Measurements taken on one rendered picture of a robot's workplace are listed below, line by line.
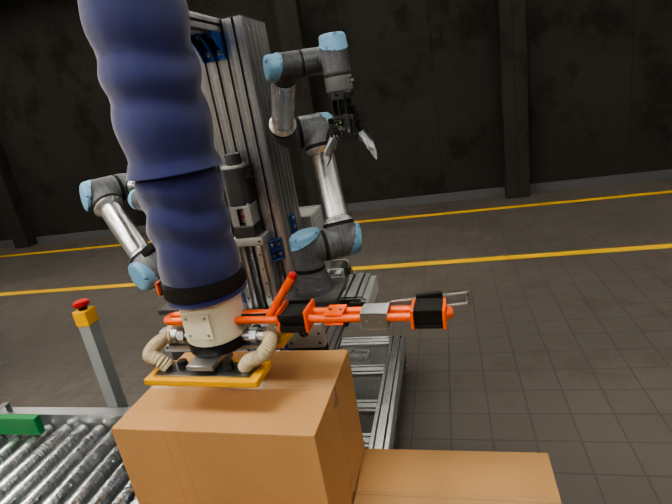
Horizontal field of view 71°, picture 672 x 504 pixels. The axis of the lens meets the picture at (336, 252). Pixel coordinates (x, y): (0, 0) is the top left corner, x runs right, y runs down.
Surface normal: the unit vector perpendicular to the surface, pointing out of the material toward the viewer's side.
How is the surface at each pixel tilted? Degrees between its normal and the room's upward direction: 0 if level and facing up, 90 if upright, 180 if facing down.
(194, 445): 90
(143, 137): 95
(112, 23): 96
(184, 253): 73
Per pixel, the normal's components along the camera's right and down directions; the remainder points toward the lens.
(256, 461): -0.23, 0.34
